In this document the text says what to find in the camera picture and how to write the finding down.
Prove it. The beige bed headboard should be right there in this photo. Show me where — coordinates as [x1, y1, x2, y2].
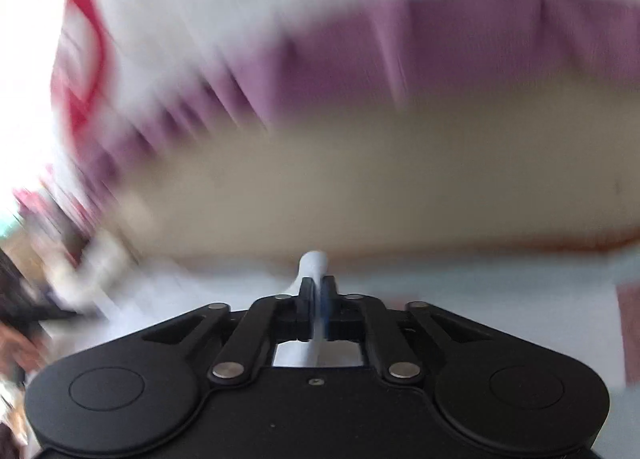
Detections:
[100, 89, 640, 262]

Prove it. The white garment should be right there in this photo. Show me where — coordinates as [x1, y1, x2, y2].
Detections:
[45, 250, 366, 370]

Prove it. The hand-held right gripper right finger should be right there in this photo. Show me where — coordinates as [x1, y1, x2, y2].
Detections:
[320, 275, 493, 382]

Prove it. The checkered floor mat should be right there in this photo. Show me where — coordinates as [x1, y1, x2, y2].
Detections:
[340, 249, 640, 390]

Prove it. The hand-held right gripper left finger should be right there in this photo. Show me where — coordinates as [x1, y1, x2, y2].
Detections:
[141, 278, 317, 385]

